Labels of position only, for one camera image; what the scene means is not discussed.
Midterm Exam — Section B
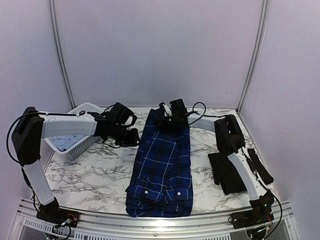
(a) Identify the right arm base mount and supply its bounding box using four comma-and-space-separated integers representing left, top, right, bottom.
228, 209, 274, 229

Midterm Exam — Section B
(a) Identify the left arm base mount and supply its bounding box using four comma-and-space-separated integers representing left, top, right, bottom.
36, 208, 80, 228

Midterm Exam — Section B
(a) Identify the white plastic laundry basket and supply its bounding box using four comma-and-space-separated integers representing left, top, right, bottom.
44, 102, 104, 160

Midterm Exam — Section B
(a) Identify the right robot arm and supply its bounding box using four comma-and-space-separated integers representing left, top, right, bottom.
156, 98, 276, 224

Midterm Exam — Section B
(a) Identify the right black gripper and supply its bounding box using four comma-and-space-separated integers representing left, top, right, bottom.
153, 114, 179, 129

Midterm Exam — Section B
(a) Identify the blue plaid long sleeve shirt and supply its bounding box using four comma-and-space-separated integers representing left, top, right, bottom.
125, 109, 194, 218

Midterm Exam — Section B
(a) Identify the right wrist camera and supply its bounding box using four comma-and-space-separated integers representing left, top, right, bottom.
159, 102, 173, 117

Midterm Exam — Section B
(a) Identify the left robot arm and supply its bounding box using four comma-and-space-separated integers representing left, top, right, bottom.
6, 102, 140, 223

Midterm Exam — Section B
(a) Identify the light blue shirt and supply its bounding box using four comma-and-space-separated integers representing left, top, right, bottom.
51, 135, 85, 152

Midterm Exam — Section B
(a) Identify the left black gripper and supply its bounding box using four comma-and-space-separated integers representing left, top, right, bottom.
110, 123, 141, 147

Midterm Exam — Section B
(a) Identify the aluminium front table rail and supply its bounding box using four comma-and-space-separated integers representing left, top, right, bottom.
14, 197, 295, 240

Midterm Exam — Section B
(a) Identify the folded black shirt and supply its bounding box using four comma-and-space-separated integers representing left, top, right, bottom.
208, 148, 274, 195

